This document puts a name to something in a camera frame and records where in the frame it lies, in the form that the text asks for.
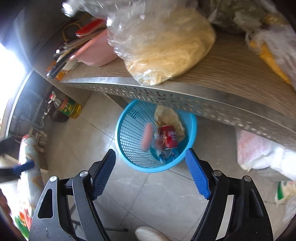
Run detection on bag of yellow noodles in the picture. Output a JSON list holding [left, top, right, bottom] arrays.
[[106, 4, 217, 86]]

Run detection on dark greens in bag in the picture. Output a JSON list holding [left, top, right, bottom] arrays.
[[199, 1, 278, 34]]

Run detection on blue plastic waste basket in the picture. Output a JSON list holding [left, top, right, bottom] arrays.
[[115, 100, 198, 173]]

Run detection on fruit pattern tablecloth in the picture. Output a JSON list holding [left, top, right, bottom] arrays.
[[1, 134, 44, 240]]

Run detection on yellow gas hose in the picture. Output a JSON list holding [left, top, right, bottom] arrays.
[[61, 14, 91, 42]]

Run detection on clear bag red print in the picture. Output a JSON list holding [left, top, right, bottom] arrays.
[[152, 132, 163, 156]]

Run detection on cooking oil bottle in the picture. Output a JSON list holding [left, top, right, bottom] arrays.
[[48, 91, 82, 119]]

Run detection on white shoe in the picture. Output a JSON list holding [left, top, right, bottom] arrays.
[[134, 226, 169, 241]]

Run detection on pink snack wrapper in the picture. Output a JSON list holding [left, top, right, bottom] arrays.
[[141, 123, 154, 152]]

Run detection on pink white sack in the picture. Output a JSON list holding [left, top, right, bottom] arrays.
[[236, 130, 295, 181]]

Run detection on orange seasoning packet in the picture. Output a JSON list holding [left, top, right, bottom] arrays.
[[46, 60, 66, 81]]

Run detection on white plastic bag bundle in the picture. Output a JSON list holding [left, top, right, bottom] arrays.
[[246, 25, 295, 87]]

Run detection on red drink can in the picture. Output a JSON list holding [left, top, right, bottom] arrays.
[[159, 125, 178, 150]]

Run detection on black handled knife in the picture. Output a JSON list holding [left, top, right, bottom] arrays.
[[54, 43, 86, 73]]

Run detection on yellow paper bag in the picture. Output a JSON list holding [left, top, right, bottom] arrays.
[[154, 105, 186, 143]]

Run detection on dark soy sauce jug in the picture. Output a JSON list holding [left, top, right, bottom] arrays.
[[44, 92, 69, 123]]

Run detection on pink plastic basin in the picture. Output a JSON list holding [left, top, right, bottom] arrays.
[[69, 30, 118, 67]]

